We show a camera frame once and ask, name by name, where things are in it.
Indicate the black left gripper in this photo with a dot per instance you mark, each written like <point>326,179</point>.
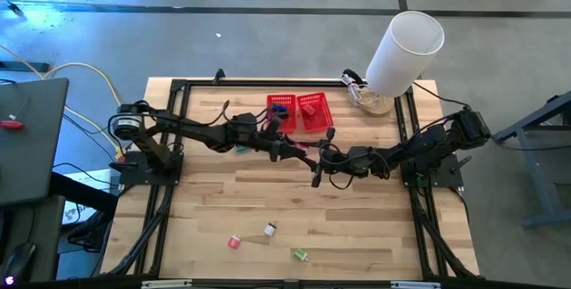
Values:
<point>276,144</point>

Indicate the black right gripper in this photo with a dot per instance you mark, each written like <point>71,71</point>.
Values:
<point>343,162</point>

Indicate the red plastic basket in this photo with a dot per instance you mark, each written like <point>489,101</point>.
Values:
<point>285,124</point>
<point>319,119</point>

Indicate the red mini stapler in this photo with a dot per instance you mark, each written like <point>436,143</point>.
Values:
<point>308,109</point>

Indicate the blue mini stapler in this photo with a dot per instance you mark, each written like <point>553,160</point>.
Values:
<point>281,110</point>

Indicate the teal mini stapler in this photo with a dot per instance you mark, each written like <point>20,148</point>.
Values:
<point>241,150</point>

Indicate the green white plug charger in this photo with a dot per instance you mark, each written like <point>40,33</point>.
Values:
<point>300,254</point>

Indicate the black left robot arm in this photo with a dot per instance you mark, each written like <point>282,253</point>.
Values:
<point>196,128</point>

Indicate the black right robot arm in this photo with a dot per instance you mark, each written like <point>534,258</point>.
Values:
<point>424,144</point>

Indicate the red plug charger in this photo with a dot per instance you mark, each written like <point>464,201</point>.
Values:
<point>234,241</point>

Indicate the white shade table lamp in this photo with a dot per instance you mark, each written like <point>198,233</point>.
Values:
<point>401,57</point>

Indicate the white paper sheet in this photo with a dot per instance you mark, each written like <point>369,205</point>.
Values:
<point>89,178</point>

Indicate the black floor bar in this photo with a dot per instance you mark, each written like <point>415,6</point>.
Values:
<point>22,67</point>

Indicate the black computer mouse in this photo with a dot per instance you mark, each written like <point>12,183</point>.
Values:
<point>18,258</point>

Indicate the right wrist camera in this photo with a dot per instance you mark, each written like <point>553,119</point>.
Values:
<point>330,134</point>

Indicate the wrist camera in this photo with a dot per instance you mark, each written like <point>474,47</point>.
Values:
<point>330,134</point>
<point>274,124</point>

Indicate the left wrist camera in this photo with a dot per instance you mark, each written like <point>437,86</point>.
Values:
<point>274,124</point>

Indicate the black aluminium table frame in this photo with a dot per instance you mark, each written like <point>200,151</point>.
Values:
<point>290,83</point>

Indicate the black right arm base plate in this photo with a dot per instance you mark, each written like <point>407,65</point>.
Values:
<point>446,177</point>

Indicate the silver table bracket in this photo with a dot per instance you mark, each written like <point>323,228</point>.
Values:
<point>165,283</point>
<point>415,285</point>

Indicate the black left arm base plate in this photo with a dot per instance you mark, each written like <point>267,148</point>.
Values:
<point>134,174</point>

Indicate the blue-grey desk frame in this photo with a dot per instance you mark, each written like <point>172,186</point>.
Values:
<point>537,177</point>

